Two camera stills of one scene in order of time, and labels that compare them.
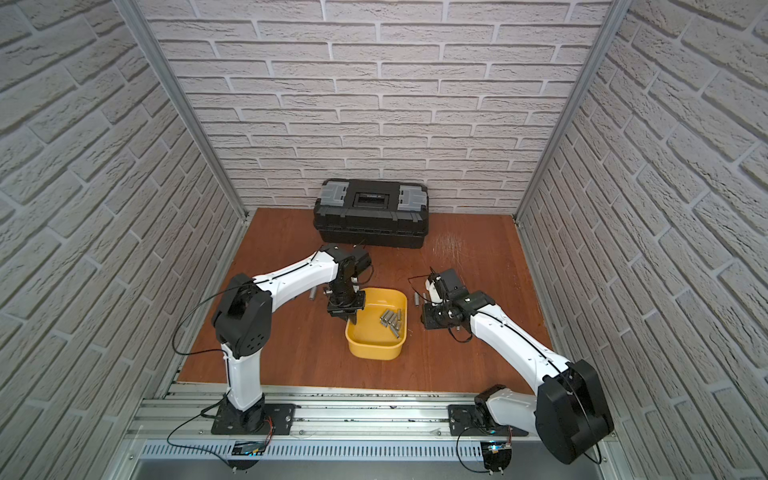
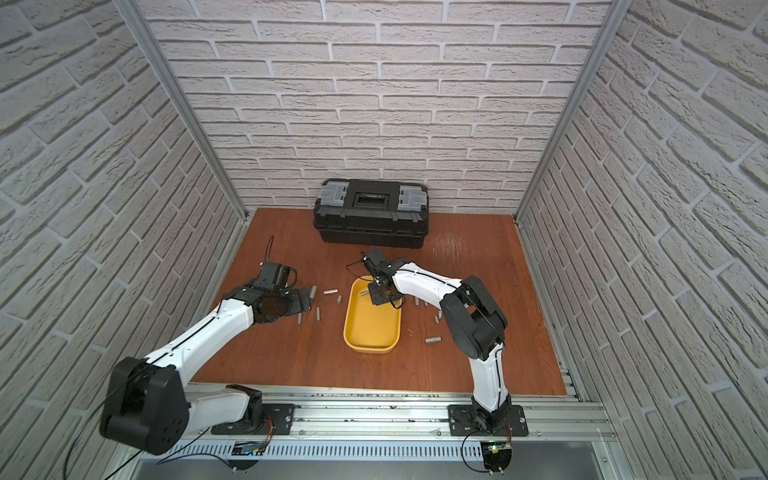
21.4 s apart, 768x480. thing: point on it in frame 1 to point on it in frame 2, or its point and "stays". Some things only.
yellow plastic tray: [380, 331] stays
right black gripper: [428, 322] to [375, 298]
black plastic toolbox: [372, 213] stays
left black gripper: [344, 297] to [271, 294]
